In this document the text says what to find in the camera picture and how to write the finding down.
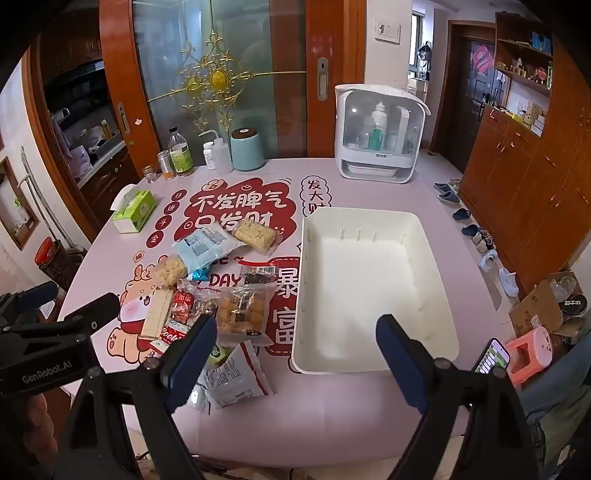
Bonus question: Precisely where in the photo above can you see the wooden sliding glass door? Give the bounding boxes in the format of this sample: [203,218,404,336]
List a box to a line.
[99,0,365,160]

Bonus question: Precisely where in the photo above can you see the red white snack packet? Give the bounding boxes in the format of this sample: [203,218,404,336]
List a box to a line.
[171,288,197,326]

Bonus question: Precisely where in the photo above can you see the white cosmetics organiser box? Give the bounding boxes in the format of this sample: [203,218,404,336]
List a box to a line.
[335,84,431,183]

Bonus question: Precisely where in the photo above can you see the person's leg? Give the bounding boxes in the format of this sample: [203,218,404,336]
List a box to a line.
[517,323,591,480]

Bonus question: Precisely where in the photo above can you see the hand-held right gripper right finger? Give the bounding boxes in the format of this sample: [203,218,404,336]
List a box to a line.
[375,314,541,480]

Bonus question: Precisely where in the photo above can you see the wooden cabinet with shelves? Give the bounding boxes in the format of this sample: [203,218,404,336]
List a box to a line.
[459,11,591,324]

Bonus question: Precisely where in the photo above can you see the pink plastic stool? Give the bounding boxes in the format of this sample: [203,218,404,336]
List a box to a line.
[505,327,555,386]

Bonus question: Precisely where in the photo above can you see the clear rice crisp bar packet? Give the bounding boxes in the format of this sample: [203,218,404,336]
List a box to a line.
[231,218,280,254]

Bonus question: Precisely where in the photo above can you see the white bottle with green label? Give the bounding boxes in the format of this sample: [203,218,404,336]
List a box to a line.
[367,100,393,151]

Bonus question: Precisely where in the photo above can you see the teal canister with brown lid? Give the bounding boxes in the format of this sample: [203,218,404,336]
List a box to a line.
[230,128,265,172]

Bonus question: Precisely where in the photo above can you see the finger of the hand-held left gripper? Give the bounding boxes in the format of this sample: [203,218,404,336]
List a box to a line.
[0,281,58,325]
[60,292,122,334]

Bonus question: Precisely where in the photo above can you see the open cardboard box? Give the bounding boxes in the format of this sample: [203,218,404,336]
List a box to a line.
[508,270,587,342]

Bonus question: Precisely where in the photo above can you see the glass bottle with green label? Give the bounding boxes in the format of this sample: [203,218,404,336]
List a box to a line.
[167,127,195,177]

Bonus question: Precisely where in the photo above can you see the wooden picture frame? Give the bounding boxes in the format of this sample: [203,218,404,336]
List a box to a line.
[0,157,40,250]

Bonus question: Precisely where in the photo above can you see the white squeeze bottle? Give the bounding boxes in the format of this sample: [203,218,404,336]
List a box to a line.
[199,130,234,174]

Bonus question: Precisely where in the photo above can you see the dark wooden entrance door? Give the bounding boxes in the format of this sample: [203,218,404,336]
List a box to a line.
[434,21,497,174]

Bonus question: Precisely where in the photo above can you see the red-edged brownie packet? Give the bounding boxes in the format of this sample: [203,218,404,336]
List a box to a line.
[238,259,278,289]

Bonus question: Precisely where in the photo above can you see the white wall switch panel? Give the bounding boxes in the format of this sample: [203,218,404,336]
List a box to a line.
[374,18,402,44]

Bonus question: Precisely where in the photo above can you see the clear fried dough ball packet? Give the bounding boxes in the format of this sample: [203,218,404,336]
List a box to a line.
[215,285,273,347]

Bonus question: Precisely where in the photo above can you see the light blue snack packet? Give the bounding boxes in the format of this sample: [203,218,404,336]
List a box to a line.
[172,222,241,273]

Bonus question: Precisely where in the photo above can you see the white plastic bin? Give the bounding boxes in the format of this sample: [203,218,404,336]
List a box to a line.
[291,206,460,376]

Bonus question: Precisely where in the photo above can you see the green yellow snack packet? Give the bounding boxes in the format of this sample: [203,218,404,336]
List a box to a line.
[205,344,232,367]

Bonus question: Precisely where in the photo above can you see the long white yellow snack packet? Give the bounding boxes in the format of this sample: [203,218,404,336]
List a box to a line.
[140,288,174,342]

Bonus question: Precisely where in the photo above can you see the red cookie packet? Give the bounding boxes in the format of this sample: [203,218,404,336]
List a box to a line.
[152,320,192,356]

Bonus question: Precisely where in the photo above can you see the clear puffed rice ball packet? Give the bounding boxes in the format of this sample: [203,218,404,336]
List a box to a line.
[154,255,190,289]

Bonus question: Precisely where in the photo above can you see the grey white snack packet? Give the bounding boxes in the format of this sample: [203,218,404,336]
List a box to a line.
[198,340,275,409]

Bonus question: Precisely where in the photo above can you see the pink door decoration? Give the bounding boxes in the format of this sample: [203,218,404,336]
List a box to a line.
[473,44,495,72]

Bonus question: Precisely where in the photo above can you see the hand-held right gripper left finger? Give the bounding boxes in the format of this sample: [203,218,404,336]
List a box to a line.
[53,314,218,480]

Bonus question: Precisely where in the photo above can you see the green tissue box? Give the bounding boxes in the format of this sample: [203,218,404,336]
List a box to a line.
[111,185,158,234]

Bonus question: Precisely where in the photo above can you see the smartphone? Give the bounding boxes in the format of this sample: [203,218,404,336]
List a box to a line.
[472,338,511,376]

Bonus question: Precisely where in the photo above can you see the row of slippers and shoes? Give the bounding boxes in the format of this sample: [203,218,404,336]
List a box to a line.
[433,178,520,296]

